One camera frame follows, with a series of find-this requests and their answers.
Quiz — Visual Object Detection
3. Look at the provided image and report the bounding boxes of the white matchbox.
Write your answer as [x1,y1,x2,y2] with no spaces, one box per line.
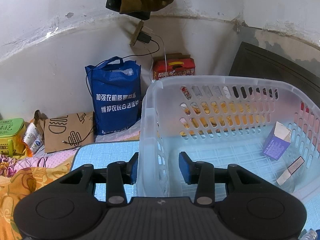
[277,156,305,186]

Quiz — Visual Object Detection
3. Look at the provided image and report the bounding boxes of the clear plastic laundry basket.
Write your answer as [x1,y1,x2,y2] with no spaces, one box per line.
[136,76,319,202]

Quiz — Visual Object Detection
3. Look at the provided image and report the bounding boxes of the purple small carton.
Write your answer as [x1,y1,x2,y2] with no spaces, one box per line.
[263,121,292,160]

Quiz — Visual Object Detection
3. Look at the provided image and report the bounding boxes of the light blue mat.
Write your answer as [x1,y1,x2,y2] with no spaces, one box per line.
[71,141,319,230]

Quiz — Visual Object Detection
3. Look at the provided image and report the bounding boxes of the brown paper bag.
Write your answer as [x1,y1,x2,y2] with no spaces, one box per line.
[33,110,94,153]

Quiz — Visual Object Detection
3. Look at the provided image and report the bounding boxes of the white snack packets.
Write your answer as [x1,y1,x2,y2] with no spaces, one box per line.
[23,123,43,153]

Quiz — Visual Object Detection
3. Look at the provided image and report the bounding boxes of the orange floral blanket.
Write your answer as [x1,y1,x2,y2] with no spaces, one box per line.
[1,156,74,239]

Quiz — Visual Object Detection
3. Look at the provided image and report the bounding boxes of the green tin box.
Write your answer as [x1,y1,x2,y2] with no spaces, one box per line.
[0,118,26,159]

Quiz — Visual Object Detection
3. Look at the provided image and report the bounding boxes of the blue tote bag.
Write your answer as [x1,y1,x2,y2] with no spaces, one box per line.
[85,56,141,135]

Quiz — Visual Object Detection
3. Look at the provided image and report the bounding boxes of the dark wooden headboard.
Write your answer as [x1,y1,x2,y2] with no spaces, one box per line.
[229,42,319,106]

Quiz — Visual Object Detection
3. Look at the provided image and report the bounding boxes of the red gift box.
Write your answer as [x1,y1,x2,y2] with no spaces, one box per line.
[152,53,196,80]

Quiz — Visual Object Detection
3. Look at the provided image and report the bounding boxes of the black charger with cable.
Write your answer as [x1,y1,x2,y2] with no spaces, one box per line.
[62,31,160,146]

